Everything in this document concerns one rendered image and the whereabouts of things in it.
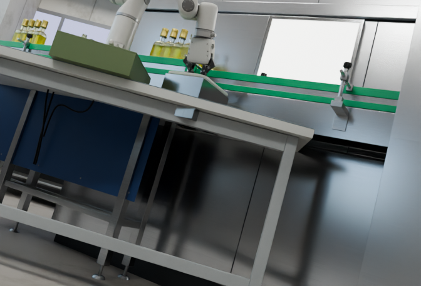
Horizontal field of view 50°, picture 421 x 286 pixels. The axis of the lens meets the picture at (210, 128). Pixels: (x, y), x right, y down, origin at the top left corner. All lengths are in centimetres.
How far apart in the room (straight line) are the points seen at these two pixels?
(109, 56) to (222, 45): 74
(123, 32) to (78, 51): 20
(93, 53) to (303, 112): 80
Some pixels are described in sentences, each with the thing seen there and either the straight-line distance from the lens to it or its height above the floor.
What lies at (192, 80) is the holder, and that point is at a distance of 166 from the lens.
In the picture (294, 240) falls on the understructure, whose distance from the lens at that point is 189.
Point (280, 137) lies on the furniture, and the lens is 163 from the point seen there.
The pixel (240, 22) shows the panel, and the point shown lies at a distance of 225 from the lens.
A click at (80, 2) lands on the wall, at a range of 579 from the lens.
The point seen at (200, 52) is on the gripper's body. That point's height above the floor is 95.
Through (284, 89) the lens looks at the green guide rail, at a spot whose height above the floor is 92.
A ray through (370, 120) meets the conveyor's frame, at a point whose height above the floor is 84.
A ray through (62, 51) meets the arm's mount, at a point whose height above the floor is 78.
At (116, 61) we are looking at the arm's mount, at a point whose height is 79.
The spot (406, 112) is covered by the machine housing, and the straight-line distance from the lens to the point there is 152.
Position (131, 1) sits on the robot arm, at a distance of 183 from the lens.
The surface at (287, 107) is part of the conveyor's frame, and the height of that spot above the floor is 84.
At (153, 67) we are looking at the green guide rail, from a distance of 205.
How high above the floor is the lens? 39
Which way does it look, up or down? 10 degrees up
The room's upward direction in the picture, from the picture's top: 16 degrees clockwise
